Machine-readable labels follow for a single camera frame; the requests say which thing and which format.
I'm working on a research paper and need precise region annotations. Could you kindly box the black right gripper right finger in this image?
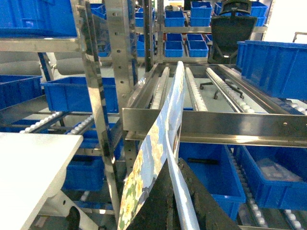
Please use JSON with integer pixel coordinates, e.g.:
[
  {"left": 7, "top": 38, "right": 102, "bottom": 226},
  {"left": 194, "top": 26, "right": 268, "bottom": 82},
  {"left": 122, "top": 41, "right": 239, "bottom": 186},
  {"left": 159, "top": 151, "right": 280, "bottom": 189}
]
[{"left": 178, "top": 158, "right": 240, "bottom": 230}]

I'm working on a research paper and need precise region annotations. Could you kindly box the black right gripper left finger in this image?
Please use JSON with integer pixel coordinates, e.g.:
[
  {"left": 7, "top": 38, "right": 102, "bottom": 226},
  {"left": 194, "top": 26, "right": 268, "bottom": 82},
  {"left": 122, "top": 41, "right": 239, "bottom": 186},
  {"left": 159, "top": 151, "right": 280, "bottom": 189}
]
[{"left": 128, "top": 162, "right": 177, "bottom": 230}]

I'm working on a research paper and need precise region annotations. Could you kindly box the flower gift bag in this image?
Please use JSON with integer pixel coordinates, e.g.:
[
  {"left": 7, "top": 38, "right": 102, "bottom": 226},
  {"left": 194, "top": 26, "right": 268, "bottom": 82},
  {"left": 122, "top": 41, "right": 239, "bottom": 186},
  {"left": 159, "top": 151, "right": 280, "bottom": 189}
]
[{"left": 118, "top": 61, "right": 200, "bottom": 230}]

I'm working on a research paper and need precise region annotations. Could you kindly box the white roller conveyor track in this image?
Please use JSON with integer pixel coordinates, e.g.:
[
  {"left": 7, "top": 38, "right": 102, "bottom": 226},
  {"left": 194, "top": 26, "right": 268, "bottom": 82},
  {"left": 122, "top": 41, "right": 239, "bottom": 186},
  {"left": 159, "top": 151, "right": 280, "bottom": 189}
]
[{"left": 206, "top": 68, "right": 255, "bottom": 114}]

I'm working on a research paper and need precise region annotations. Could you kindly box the large blue plastic crate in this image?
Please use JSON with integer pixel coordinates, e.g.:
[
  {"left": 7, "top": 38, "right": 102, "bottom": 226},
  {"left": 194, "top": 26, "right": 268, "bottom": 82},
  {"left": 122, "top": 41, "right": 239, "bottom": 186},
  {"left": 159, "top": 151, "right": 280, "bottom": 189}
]
[{"left": 236, "top": 40, "right": 307, "bottom": 100}]

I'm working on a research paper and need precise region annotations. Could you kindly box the black office chair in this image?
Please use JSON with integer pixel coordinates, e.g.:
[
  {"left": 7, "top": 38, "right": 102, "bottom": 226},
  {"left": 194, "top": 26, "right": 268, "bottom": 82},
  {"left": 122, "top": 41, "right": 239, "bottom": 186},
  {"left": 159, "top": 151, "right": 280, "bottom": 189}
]
[{"left": 200, "top": 0, "right": 259, "bottom": 100}]

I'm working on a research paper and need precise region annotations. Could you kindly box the steel rack front rail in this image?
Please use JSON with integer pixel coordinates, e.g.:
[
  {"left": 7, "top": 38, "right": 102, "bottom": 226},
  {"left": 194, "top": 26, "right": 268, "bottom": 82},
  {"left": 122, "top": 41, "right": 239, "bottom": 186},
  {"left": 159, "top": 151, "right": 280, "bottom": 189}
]
[{"left": 122, "top": 108, "right": 307, "bottom": 148}]

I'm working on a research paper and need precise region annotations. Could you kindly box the steel perforated upright post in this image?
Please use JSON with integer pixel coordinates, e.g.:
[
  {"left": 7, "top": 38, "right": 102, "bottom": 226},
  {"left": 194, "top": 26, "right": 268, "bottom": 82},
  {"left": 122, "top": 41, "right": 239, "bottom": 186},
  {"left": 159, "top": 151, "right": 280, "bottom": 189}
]
[{"left": 104, "top": 0, "right": 139, "bottom": 175}]

